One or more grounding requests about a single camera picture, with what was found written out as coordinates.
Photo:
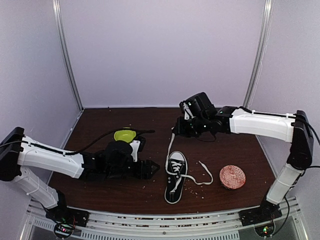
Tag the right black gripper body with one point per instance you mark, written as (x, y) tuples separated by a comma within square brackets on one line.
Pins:
[(198, 126)]

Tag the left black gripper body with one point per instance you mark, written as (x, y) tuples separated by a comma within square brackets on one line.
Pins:
[(116, 172)]

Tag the black white canvas sneaker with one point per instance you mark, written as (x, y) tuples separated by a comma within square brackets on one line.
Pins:
[(176, 167)]

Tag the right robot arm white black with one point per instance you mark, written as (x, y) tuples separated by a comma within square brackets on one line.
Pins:
[(292, 129)]

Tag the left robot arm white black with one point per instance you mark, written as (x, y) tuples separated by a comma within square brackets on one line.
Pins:
[(19, 152)]

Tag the green plastic bowl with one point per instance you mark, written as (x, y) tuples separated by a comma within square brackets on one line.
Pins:
[(125, 135)]

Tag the red white patterned bowl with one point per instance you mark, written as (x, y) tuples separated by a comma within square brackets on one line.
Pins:
[(232, 177)]

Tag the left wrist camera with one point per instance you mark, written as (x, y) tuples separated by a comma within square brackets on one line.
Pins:
[(121, 151)]

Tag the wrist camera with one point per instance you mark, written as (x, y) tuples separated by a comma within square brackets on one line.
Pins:
[(121, 151), (198, 106)]

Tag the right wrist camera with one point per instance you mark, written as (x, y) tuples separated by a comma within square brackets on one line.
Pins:
[(198, 106)]

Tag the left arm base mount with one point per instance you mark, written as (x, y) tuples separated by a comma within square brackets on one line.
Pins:
[(66, 220)]

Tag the aluminium front rail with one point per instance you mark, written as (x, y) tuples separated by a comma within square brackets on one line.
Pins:
[(219, 225)]

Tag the right aluminium frame post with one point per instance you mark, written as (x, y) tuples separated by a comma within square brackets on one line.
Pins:
[(261, 48)]

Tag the aluminium frame post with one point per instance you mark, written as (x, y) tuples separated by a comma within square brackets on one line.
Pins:
[(261, 48), (65, 53)]

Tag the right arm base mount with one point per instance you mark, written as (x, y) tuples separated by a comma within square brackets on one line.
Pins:
[(263, 220)]

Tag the left aluminium frame post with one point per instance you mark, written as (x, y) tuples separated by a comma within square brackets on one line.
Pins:
[(65, 53)]

